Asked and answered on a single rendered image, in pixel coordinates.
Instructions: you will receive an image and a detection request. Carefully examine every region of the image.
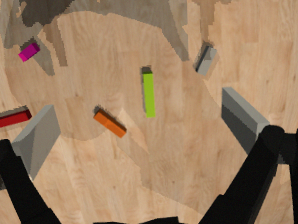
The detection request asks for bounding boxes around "grey rectangular bar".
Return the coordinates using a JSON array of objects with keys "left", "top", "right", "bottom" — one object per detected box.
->
[{"left": 195, "top": 46, "right": 218, "bottom": 76}]

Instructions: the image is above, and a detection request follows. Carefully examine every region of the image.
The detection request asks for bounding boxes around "small magenta block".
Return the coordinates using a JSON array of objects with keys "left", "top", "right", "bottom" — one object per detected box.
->
[{"left": 18, "top": 43, "right": 40, "bottom": 62}]

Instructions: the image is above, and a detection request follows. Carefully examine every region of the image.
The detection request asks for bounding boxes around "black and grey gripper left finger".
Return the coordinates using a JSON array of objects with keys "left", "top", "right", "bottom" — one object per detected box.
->
[{"left": 0, "top": 104, "right": 61, "bottom": 224}]

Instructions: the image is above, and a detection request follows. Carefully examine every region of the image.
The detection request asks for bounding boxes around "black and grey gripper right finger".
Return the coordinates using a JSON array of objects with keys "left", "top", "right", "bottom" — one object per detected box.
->
[{"left": 198, "top": 87, "right": 298, "bottom": 224}]

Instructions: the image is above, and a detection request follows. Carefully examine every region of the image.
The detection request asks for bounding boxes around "red rod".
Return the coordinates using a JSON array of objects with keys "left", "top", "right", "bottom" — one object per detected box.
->
[{"left": 0, "top": 109, "right": 32, "bottom": 128}]

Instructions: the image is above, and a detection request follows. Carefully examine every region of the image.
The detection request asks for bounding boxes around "lime green rod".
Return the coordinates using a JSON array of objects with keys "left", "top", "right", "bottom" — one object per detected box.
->
[{"left": 143, "top": 71, "right": 155, "bottom": 118}]

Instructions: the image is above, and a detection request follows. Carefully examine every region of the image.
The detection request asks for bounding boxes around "orange rod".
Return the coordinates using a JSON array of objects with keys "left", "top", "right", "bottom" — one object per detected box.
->
[{"left": 94, "top": 109, "right": 127, "bottom": 138}]

